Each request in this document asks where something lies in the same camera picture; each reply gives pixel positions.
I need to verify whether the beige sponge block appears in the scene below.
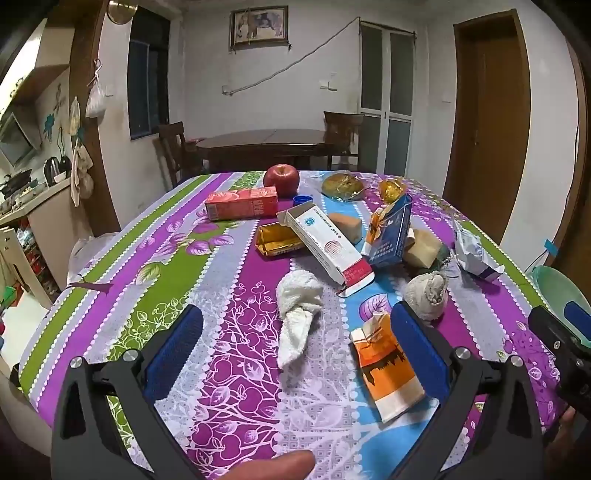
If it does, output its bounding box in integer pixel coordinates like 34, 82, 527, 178
404, 228, 443, 269

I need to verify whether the white towel cloth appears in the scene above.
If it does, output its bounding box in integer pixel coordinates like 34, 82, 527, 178
276, 270, 324, 369

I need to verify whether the balled grey rag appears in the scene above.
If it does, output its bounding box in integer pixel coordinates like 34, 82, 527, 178
403, 271, 450, 321

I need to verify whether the brown wooden door with handle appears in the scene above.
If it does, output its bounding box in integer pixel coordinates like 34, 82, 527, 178
551, 37, 591, 268

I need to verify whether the crumpled gold wrapper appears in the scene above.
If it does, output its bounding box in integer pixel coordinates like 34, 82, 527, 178
379, 178, 407, 204

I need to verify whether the blue drink carton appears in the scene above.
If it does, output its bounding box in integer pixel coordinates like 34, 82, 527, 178
360, 193, 413, 268

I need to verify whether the electric kettle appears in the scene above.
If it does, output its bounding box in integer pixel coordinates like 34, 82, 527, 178
44, 156, 71, 185

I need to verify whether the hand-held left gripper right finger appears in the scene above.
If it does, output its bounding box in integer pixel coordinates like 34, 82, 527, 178
390, 300, 546, 480

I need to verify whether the orange white carton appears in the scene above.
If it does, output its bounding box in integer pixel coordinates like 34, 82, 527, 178
349, 311, 426, 423

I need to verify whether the dark wooden dining table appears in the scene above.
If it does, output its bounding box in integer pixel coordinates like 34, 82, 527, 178
196, 129, 335, 174

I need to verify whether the wall cable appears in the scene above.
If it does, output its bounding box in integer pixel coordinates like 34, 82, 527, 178
222, 16, 361, 97

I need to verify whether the dark window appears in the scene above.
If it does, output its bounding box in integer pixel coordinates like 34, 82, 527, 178
128, 7, 171, 141

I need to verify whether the black wok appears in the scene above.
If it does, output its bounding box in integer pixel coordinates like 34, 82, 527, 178
0, 170, 33, 195

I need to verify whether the purple green printed tablecloth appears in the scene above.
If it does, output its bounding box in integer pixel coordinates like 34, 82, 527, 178
9, 171, 573, 480

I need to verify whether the green lined bin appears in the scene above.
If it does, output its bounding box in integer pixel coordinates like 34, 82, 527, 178
531, 266, 591, 324

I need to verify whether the framed wall picture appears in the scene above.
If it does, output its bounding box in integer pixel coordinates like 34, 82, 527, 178
229, 6, 289, 51

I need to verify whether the kitchen counter cabinet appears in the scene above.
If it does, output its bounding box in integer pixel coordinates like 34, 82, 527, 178
0, 178, 75, 296

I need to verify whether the range hood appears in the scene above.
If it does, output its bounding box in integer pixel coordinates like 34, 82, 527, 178
0, 108, 42, 167

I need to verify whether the person's left hand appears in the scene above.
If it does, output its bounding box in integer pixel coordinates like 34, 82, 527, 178
221, 450, 317, 480

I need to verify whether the frosted glass double door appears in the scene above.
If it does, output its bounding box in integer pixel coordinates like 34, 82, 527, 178
359, 21, 415, 176

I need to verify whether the long white cardboard box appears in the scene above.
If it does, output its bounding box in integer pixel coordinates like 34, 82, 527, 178
277, 203, 376, 297

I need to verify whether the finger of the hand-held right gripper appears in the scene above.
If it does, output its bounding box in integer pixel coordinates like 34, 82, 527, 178
564, 300, 591, 343
527, 305, 585, 357

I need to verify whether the wooden chair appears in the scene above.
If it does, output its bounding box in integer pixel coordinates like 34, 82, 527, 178
323, 111, 365, 171
158, 121, 204, 188

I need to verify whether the hanging beige cloth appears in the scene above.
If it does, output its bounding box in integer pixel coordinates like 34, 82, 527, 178
69, 138, 94, 208

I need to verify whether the gold foil packet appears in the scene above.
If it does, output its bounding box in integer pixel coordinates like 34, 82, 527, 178
255, 220, 306, 259

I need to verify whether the bun in clear wrapper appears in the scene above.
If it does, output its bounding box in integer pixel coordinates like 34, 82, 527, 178
321, 172, 370, 202

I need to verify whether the hanging white plastic bag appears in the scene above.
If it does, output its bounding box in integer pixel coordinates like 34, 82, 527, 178
85, 59, 108, 118

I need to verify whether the person's right hand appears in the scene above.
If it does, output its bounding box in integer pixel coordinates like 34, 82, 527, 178
545, 406, 578, 445

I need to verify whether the white packet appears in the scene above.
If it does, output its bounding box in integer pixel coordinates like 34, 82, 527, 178
452, 219, 505, 280

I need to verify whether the red carton box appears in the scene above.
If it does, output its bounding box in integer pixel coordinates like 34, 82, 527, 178
204, 186, 279, 221

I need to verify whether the red apple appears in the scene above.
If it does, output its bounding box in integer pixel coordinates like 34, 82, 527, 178
263, 163, 300, 198

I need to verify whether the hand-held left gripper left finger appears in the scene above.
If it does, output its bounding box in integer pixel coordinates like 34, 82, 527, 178
50, 304, 206, 480

